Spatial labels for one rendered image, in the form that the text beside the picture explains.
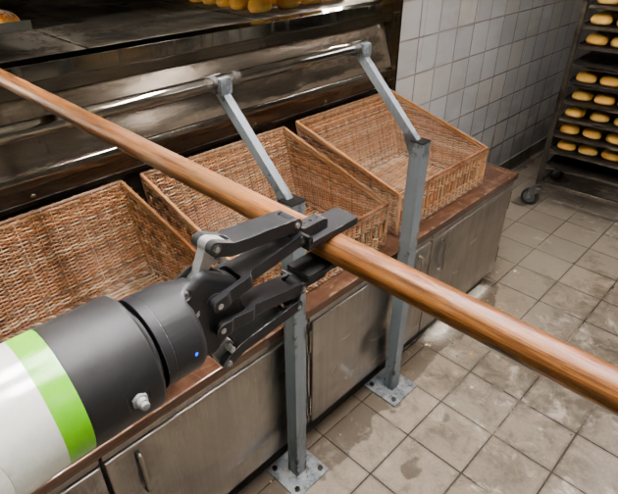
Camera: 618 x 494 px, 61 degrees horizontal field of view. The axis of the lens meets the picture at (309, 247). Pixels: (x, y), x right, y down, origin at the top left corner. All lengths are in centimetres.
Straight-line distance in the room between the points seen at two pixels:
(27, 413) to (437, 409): 172
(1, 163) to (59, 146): 14
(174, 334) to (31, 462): 11
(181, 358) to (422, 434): 155
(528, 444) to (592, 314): 83
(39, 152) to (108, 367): 110
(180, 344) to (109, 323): 5
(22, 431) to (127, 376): 6
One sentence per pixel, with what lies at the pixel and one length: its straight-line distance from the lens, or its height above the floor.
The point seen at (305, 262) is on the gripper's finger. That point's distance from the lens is 51.
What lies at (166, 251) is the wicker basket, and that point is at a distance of 145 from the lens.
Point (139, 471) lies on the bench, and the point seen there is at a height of 43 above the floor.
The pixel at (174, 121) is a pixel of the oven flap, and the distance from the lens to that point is 158.
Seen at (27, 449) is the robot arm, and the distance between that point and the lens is 36.
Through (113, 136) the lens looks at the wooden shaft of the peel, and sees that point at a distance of 80.
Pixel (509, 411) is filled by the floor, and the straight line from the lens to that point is 204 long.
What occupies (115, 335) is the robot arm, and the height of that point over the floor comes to 124.
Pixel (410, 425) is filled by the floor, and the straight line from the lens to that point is 190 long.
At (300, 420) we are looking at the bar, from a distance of 156.
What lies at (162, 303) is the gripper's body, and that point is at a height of 123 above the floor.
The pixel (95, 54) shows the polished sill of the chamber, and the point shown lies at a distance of 145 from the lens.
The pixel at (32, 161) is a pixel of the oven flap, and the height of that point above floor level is 97.
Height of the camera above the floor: 147
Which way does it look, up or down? 33 degrees down
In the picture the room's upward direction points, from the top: straight up
